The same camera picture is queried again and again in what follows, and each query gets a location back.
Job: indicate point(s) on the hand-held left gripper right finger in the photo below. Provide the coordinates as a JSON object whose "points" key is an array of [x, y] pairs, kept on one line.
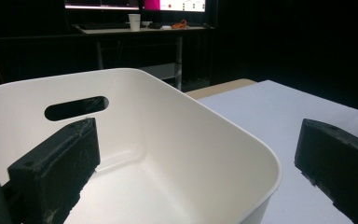
{"points": [[341, 161]]}

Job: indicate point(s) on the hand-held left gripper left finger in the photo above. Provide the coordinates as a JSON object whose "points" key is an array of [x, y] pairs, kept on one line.
{"points": [[56, 168]]}

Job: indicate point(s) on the white plastic storage bin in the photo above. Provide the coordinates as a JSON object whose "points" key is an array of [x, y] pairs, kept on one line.
{"points": [[167, 124]]}

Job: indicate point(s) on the white table cover board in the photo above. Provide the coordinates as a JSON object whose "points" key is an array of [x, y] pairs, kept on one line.
{"points": [[261, 112]]}

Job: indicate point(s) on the wooden table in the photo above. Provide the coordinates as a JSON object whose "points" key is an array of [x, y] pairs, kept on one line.
{"points": [[220, 87]]}

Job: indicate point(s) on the white paper cup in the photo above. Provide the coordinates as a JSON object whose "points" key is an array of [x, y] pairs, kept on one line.
{"points": [[134, 22]]}

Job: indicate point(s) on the computer monitor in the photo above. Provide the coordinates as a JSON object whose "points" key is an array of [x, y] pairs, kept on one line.
{"points": [[180, 5], [102, 3]]}

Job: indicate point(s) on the black computer mouse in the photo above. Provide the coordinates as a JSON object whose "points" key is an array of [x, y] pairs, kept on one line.
{"points": [[154, 25]]}

